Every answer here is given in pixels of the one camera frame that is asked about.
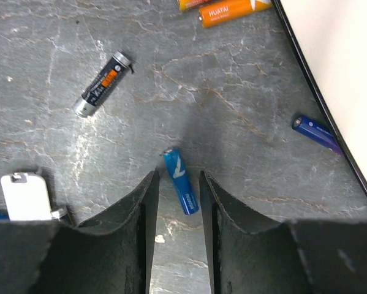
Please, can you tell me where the dark blue purple battery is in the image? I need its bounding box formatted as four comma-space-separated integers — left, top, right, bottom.
291, 115, 342, 155

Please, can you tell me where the white square tile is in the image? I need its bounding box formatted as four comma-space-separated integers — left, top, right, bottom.
273, 1, 367, 196

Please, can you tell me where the red orange battery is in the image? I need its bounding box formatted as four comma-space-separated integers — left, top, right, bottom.
177, 0, 212, 11

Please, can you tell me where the black orange battery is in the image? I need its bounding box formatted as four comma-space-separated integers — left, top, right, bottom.
73, 51, 134, 118

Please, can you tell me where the white battery cover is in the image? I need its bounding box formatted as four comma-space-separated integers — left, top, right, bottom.
0, 172, 51, 221

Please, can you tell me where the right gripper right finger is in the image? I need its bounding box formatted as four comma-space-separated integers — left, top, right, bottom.
199, 171, 367, 293

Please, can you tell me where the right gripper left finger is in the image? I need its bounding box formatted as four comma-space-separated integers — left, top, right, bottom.
0, 171, 159, 293

